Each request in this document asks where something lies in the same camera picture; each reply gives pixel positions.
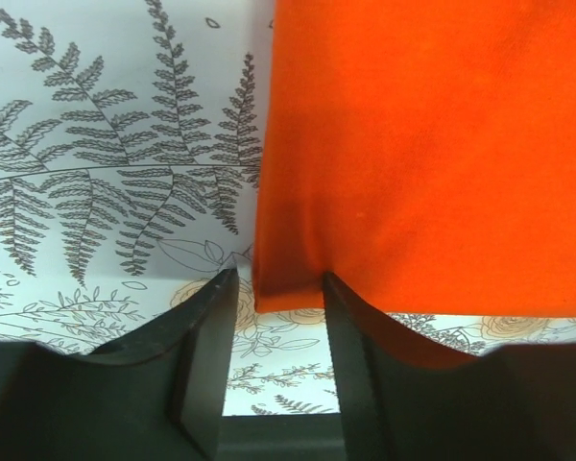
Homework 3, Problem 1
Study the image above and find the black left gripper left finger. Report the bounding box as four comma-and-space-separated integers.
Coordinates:
0, 270, 238, 460

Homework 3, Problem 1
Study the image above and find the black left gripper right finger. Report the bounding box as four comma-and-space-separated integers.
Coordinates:
323, 274, 576, 460

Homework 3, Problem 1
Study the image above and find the orange t shirt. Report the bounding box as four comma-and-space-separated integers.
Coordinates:
252, 1, 576, 318

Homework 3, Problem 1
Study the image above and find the floral patterned table mat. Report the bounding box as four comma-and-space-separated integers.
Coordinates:
0, 1, 576, 416

